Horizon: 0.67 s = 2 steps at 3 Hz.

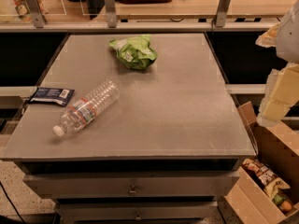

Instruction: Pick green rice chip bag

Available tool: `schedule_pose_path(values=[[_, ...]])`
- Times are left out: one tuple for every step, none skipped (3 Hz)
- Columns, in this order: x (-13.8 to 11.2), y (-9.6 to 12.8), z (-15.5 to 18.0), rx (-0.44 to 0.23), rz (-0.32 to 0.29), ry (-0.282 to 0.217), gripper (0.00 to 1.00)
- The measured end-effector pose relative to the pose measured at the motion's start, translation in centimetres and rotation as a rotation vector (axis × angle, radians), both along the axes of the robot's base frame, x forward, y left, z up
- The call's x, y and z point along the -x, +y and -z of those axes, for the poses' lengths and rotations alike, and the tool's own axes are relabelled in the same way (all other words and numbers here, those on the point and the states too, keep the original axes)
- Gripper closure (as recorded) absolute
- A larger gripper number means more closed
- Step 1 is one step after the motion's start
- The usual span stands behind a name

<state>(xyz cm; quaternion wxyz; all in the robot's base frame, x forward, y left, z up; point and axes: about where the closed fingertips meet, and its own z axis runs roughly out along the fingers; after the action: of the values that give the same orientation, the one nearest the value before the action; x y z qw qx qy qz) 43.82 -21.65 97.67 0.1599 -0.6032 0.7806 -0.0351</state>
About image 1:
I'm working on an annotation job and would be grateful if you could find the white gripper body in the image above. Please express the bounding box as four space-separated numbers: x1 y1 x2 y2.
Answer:
276 0 299 63

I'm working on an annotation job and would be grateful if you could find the grey metal drawer cabinet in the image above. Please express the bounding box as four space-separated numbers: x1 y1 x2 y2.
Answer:
23 171 239 223

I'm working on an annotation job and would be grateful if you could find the metal bracket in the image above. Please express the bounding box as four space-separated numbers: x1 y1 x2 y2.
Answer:
214 0 231 27
104 0 117 28
25 0 46 28

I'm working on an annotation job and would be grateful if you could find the green rice chip bag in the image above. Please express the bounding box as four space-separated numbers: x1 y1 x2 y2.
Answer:
109 35 158 70

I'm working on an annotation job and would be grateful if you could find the left metal bracket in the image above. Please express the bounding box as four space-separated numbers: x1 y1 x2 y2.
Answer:
25 0 46 28

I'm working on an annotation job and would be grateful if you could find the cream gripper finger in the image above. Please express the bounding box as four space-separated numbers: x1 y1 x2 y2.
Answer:
257 63 299 127
255 23 279 48

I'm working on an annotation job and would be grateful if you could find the black floor cable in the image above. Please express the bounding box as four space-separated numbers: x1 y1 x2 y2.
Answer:
0 180 26 224

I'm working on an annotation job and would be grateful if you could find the brown cardboard box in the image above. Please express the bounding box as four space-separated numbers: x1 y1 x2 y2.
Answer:
225 102 299 224

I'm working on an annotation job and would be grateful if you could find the right metal bracket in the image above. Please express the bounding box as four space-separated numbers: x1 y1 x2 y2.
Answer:
214 0 231 27

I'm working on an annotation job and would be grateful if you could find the middle metal bracket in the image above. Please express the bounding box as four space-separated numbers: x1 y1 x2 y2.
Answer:
104 0 117 28

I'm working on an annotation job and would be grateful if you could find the dark blue snack packet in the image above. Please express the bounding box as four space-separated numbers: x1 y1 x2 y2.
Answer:
30 87 74 106

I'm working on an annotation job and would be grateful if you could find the clear plastic water bottle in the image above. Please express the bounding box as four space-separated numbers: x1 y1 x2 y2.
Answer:
53 80 120 137

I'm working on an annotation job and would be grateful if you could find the orange packaged item behind glass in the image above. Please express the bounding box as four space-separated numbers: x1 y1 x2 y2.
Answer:
0 0 48 23

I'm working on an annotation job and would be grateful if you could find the brown snack bag in box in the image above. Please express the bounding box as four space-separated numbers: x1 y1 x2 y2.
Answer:
242 159 290 204

